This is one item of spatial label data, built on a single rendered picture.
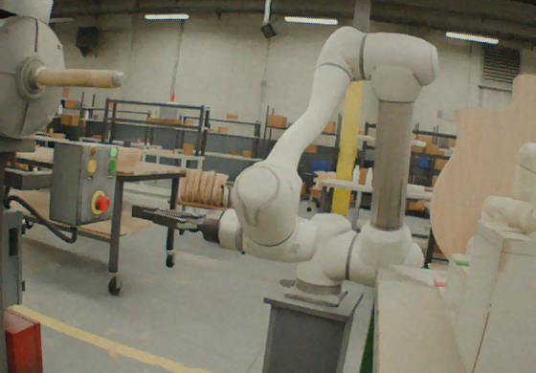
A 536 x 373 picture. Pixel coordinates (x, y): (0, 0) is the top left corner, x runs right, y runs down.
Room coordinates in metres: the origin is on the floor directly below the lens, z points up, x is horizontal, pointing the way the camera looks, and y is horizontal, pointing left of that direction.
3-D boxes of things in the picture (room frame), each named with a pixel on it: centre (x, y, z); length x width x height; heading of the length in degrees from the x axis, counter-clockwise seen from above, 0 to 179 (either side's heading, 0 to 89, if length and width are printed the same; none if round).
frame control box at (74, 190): (1.03, 0.54, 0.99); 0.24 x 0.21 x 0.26; 76
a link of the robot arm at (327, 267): (1.37, -0.22, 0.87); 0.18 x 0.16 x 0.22; 64
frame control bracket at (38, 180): (0.98, 0.55, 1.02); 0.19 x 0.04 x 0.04; 166
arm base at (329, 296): (1.38, -0.19, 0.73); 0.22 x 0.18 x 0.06; 69
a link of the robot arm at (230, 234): (0.95, 0.06, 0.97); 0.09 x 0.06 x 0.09; 166
